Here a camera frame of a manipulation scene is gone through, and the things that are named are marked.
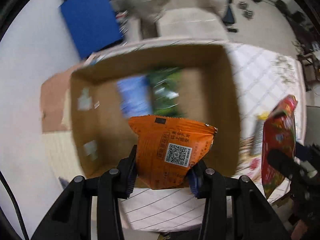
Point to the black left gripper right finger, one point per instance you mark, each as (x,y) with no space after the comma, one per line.
(206,183)

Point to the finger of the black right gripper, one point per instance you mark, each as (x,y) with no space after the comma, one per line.
(307,153)
(285,165)

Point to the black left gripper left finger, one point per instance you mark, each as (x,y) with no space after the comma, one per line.
(116,183)

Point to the red snack packet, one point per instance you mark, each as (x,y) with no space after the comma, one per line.
(279,133)

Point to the orange snack packet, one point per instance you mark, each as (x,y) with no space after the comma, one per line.
(168,148)

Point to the yellow silver scrubber mitt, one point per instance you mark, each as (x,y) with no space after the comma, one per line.
(258,133)

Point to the open cardboard box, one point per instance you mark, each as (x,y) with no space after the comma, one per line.
(85,109)

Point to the white patterned tablecloth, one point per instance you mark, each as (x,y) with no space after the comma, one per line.
(262,77)

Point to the dark wooden stool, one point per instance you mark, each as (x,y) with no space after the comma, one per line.
(310,69)

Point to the light blue snack packet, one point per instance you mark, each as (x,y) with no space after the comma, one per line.
(134,93)

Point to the green snack packet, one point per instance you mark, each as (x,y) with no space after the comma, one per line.
(164,92)

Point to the pink rug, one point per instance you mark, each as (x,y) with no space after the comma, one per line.
(55,101)

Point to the chrome dumbbell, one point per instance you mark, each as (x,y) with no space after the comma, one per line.
(247,13)

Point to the dark blue chair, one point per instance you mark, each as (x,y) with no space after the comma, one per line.
(229,19)

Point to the black floor barbell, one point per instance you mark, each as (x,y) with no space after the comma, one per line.
(297,16)

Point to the blue folded mat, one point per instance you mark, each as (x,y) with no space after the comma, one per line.
(92,25)

